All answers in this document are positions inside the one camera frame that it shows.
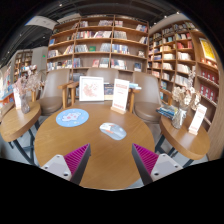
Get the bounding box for round wooden side table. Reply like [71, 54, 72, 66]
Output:
[0, 100, 42, 166]
[154, 114, 212, 168]

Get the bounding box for small white sign wooden base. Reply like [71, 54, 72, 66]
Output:
[188, 103, 208, 136]

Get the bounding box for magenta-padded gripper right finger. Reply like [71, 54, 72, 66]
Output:
[131, 143, 184, 186]

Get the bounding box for glass vase pink dried flowers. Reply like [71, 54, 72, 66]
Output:
[13, 64, 44, 115]

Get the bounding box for stack of books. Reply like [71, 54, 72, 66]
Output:
[155, 104, 179, 120]

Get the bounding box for white framed floral picture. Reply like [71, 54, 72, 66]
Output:
[78, 75, 105, 103]

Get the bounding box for dark cover book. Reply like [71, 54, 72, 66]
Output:
[103, 83, 115, 101]

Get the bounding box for tall wooden bookshelf unit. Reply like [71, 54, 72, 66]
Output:
[147, 19, 221, 128]

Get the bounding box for grey computer mouse orange accents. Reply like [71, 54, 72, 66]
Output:
[99, 122, 128, 141]

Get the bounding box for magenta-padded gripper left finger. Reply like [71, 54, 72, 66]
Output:
[41, 143, 92, 186]

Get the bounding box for wide wooden bookshelf unit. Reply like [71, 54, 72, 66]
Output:
[46, 14, 150, 81]

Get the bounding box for white red sign wooden base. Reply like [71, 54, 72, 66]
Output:
[110, 78, 131, 115]

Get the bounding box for light blue book stack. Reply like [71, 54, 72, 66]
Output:
[128, 82, 143, 91]

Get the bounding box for glass vase beige dried flowers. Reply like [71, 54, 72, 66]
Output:
[170, 68, 203, 130]

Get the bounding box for round light blue mouse pad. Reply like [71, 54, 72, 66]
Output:
[55, 108, 90, 128]

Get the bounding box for white hanging ceiling panel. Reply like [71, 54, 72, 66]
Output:
[24, 15, 59, 31]

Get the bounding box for distant wooden bookshelf unit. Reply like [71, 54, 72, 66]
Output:
[13, 49, 34, 83]

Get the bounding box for small white card sign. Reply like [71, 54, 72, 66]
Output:
[13, 87, 23, 110]

